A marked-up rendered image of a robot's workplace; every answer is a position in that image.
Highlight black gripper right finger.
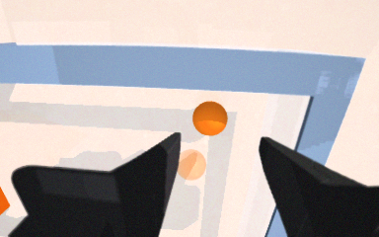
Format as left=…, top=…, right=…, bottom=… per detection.
left=259, top=136, right=379, bottom=237

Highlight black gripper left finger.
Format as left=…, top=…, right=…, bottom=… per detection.
left=11, top=132, right=182, bottom=237

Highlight light blue clear l-shaped wall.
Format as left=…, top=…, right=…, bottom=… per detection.
left=0, top=44, right=366, bottom=166

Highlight clear low corner walls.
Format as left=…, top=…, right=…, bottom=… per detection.
left=0, top=41, right=336, bottom=237

